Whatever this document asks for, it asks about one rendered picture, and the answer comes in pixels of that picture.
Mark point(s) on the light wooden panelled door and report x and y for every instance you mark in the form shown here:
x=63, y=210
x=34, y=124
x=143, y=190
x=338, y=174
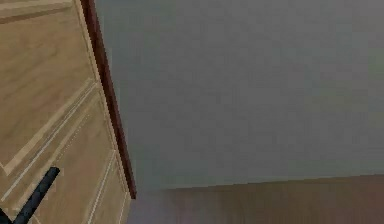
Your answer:
x=46, y=83

